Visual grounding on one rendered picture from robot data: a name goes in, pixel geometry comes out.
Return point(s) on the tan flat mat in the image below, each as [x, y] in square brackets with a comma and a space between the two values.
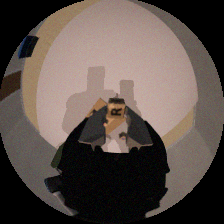
[112, 123]

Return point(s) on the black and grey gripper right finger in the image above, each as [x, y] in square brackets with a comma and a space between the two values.
[141, 134]

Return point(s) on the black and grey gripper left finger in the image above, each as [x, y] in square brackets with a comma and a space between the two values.
[89, 133]

